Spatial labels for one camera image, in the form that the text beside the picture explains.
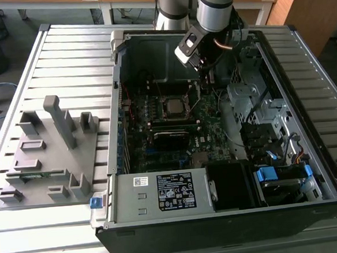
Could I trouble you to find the wooden cabinet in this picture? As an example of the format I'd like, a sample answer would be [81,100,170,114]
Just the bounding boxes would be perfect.
[265,0,337,62]

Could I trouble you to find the blue floor cable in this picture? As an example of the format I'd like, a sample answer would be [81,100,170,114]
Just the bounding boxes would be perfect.
[0,80,21,120]

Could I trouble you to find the blue case latch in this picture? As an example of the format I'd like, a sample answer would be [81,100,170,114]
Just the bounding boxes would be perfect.
[89,196,103,210]

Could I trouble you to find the silver metal drive cage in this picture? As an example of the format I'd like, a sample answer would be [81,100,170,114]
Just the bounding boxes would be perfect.
[223,41,298,129]

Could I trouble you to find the CPU socket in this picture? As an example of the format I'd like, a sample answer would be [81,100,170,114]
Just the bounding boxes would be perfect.
[159,93,193,122]

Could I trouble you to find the black plastic bay block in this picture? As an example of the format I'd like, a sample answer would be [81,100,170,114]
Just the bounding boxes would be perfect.
[239,119,284,161]

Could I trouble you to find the green RAM stick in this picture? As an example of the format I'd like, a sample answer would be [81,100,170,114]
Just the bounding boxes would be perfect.
[7,168,66,183]
[152,117,200,131]

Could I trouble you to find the grey parts rack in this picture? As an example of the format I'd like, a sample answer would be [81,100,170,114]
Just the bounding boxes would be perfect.
[0,92,106,209]

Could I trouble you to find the coloured power wires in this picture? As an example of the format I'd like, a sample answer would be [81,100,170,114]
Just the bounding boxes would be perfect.
[292,151,306,165]

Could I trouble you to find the black graphics card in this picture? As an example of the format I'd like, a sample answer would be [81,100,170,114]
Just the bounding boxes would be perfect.
[153,128,193,153]

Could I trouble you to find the black PC case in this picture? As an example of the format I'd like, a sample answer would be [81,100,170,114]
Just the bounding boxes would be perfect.
[80,14,337,253]

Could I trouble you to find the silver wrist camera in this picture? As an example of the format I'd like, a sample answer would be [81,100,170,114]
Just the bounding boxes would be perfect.
[172,24,208,66]

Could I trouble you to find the green motherboard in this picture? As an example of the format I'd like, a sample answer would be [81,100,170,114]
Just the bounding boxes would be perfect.
[119,78,238,175]

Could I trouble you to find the brown chipset heatsink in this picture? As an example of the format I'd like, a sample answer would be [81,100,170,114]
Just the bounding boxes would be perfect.
[192,151,209,168]

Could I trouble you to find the blue disk carrier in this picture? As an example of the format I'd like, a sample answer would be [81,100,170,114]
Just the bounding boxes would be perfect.
[254,163,304,193]

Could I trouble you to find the silver CPU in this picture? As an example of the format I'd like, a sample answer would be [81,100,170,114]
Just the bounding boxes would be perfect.
[166,98,185,115]

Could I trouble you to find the grey power supply unit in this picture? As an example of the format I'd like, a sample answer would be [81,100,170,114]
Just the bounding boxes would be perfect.
[101,166,219,224]

